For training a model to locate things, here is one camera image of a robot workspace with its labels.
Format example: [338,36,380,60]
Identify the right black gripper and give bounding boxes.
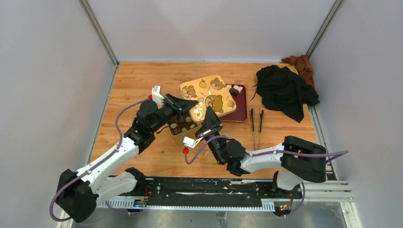
[195,106,226,165]

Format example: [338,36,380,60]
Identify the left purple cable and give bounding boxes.
[48,98,152,223]

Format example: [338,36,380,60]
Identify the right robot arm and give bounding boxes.
[196,107,326,199]

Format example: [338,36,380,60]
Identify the red chocolate tray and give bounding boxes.
[220,84,248,122]

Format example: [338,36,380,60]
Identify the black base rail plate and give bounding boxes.
[115,176,303,209]

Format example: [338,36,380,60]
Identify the brown cloth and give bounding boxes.
[281,55,315,88]

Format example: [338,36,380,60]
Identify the metal tongs black tips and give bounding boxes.
[249,108,264,150]

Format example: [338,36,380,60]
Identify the gold chocolate tin box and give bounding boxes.
[168,114,201,142]

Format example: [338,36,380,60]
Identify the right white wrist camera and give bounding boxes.
[182,137,203,154]

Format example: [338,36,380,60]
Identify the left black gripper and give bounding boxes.
[150,94,198,133]

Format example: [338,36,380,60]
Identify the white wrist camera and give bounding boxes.
[182,137,203,154]
[148,85,164,106]

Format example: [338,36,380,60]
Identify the black cloth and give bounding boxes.
[254,65,320,123]

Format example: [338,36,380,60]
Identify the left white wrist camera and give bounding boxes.
[148,85,164,106]

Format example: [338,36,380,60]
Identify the silver tin lid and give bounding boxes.
[180,75,237,123]

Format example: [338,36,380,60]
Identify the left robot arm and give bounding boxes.
[49,94,198,223]

